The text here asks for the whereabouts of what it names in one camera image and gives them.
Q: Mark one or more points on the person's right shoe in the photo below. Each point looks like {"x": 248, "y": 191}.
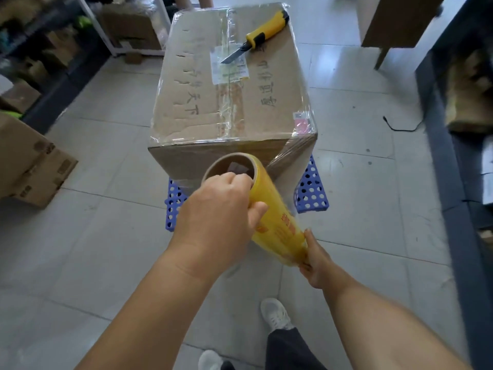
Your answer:
{"x": 275, "y": 314}

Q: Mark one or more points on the white flat carton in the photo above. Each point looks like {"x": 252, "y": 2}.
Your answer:
{"x": 487, "y": 169}

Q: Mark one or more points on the person's right forearm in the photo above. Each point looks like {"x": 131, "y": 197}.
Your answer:
{"x": 385, "y": 335}

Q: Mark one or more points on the person's right hand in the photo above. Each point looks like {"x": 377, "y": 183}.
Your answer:
{"x": 321, "y": 269}

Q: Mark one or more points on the white metal rack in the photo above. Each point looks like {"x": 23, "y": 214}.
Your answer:
{"x": 111, "y": 46}

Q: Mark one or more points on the person's shoe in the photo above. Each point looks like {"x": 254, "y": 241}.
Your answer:
{"x": 210, "y": 360}
{"x": 275, "y": 314}

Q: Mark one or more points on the yellow black utility knife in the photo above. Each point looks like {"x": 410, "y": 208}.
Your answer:
{"x": 265, "y": 32}

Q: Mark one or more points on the film covered cardboard box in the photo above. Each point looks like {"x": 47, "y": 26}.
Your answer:
{"x": 131, "y": 26}

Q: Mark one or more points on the person's left forearm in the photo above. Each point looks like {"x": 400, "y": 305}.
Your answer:
{"x": 146, "y": 323}

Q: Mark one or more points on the person's grey trousers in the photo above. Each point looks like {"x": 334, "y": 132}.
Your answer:
{"x": 289, "y": 350}

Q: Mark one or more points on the cardboard box with white label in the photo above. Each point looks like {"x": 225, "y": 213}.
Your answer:
{"x": 19, "y": 150}

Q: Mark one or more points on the person's left shoe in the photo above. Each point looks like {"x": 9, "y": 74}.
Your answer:
{"x": 210, "y": 360}

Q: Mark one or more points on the person's left hand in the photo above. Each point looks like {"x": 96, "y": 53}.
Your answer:
{"x": 215, "y": 223}

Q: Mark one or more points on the yellow stretch film roll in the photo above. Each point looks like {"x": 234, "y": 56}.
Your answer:
{"x": 275, "y": 219}

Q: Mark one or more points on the small cardboard box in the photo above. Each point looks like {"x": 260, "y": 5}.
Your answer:
{"x": 46, "y": 184}

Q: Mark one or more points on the large brown cardboard box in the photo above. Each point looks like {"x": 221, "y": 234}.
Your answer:
{"x": 192, "y": 111}

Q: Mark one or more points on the blue perforated plastic pallet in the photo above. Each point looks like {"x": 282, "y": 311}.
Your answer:
{"x": 312, "y": 192}

